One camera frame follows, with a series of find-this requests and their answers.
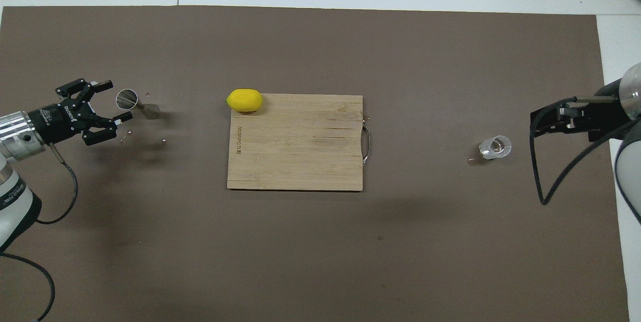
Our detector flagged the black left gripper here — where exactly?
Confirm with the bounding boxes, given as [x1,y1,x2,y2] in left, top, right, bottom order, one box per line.
[28,79,134,146]

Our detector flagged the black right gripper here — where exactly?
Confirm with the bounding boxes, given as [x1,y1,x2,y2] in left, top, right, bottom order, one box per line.
[530,89,626,143]

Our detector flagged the steel cocktail jigger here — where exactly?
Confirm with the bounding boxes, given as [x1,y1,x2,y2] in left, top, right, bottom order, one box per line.
[116,89,161,120]

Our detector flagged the small clear glass cup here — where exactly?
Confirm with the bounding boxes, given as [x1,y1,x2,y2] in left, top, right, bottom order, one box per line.
[478,135,513,161]

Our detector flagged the yellow lemon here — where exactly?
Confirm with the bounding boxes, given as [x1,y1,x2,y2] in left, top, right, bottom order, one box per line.
[226,89,263,113]

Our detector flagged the bamboo cutting board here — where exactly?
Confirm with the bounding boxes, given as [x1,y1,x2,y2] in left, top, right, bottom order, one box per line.
[227,94,372,192]

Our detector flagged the brown table mat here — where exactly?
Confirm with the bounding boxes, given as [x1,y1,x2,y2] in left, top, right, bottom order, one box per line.
[0,6,630,322]

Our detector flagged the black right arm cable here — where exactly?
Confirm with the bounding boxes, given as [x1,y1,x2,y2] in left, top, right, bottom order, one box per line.
[529,96,641,206]

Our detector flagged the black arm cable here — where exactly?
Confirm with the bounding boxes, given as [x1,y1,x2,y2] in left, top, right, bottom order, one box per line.
[529,96,641,206]
[0,143,80,322]

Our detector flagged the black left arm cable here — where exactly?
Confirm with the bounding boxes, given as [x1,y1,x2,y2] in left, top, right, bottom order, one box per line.
[0,143,80,322]

